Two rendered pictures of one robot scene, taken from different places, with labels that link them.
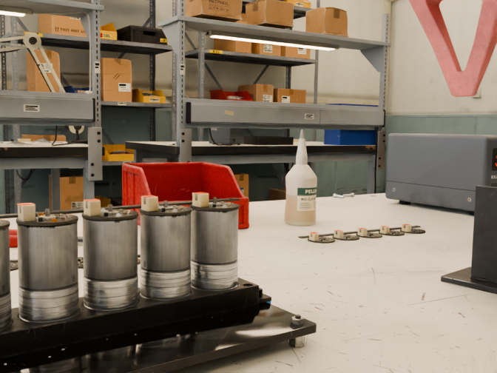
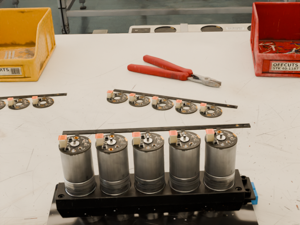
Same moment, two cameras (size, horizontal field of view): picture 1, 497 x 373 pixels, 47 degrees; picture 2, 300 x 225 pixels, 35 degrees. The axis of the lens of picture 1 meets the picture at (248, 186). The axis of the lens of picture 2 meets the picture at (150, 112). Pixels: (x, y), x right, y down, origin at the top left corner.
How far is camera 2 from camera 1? 20 cm
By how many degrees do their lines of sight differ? 41
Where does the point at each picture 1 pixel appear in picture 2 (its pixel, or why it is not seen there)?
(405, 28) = not seen: outside the picture
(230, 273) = (224, 182)
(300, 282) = not seen: outside the picture
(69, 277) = (119, 176)
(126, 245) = (152, 164)
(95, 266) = (136, 170)
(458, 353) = not seen: outside the picture
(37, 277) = (103, 174)
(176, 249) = (185, 167)
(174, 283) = (183, 184)
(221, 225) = (218, 156)
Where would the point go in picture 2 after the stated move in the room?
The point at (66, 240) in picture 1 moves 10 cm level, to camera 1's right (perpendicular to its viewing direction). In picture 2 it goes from (117, 159) to (238, 207)
